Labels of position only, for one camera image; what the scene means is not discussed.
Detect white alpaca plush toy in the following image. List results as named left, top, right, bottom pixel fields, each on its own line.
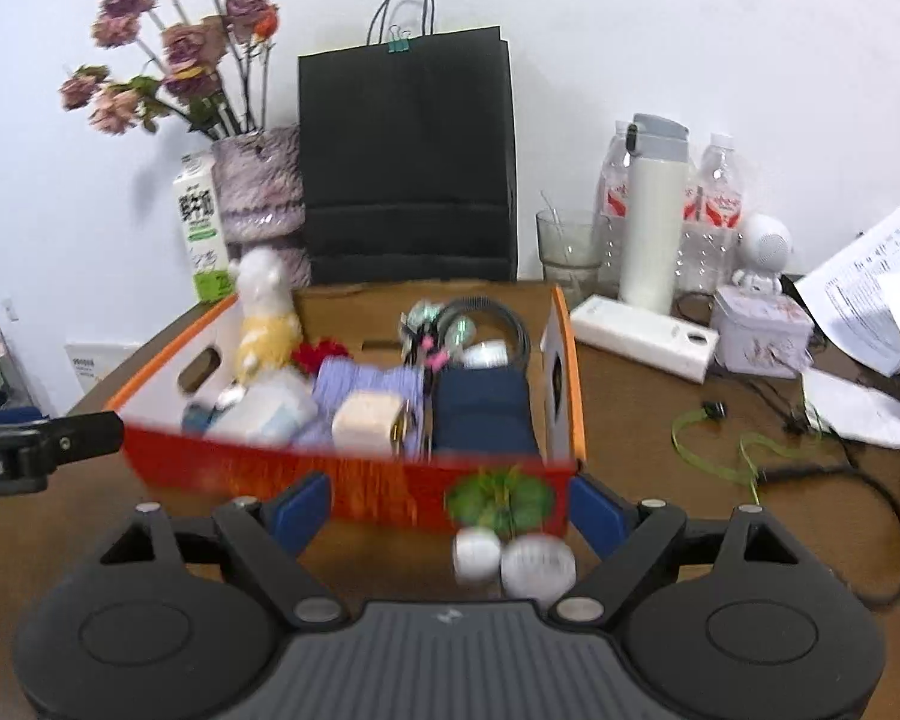
left=230, top=247, right=305, bottom=384

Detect red fabric rose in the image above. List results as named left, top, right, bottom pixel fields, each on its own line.
left=291, top=338, right=353, bottom=377

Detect dried pink flowers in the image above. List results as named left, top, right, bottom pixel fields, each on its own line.
left=60, top=0, right=281, bottom=140

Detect white face mask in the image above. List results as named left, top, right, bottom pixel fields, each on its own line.
left=800, top=367, right=900, bottom=452

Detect coiled black cable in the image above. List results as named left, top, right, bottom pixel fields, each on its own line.
left=435, top=297, right=533, bottom=373

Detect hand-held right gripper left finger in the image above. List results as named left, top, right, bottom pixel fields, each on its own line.
left=99, top=473, right=346, bottom=631

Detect white thermos flask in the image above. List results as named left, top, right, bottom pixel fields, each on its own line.
left=618, top=113, right=693, bottom=314

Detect green cord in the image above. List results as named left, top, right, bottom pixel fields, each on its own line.
left=670, top=403, right=770, bottom=508

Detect printed paper sheets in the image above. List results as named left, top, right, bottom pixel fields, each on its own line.
left=794, top=202, right=900, bottom=380

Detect floral tin box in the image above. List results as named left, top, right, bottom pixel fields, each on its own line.
left=710, top=286, right=815, bottom=380

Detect clear drinking glass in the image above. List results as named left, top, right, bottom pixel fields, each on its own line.
left=535, top=190, right=605, bottom=294

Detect white green milk carton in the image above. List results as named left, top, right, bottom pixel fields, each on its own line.
left=173, top=151, right=238, bottom=305

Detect purple knit pouch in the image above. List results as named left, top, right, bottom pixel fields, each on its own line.
left=298, top=358, right=429, bottom=460

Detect red cardboard box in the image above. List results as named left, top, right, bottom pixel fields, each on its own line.
left=105, top=283, right=588, bottom=539

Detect clear water bottle red label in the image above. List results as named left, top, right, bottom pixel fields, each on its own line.
left=678, top=133, right=746, bottom=294
left=595, top=120, right=639, bottom=295

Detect white astronaut figurine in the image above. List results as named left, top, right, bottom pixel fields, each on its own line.
left=730, top=213, right=794, bottom=294

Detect purple glass vase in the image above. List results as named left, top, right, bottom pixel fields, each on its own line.
left=210, top=124, right=313, bottom=290

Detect navy zip case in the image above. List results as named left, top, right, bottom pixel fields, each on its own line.
left=428, top=367, right=543, bottom=459

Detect white power bank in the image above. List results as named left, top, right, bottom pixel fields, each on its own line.
left=569, top=294, right=722, bottom=386

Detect cream cube box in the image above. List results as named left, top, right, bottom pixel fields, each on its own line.
left=331, top=389, right=408, bottom=456

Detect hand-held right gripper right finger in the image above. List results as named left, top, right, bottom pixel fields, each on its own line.
left=547, top=475, right=800, bottom=628

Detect bagged cable with pink ties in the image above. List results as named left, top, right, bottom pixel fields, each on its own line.
left=397, top=300, right=478, bottom=373

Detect small white lidded tub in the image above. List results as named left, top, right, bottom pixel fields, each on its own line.
left=460, top=340, right=510, bottom=371

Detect black paper bag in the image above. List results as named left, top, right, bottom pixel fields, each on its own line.
left=297, top=0, right=519, bottom=288

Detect white plastic container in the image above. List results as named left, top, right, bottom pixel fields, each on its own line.
left=205, top=370, right=320, bottom=444

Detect white vented box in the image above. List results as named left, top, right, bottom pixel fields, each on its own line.
left=63, top=342, right=144, bottom=395

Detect wooden desktop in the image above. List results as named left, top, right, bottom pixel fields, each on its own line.
left=0, top=274, right=900, bottom=661

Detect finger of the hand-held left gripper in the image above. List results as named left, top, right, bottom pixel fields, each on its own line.
left=41, top=410, right=125, bottom=467

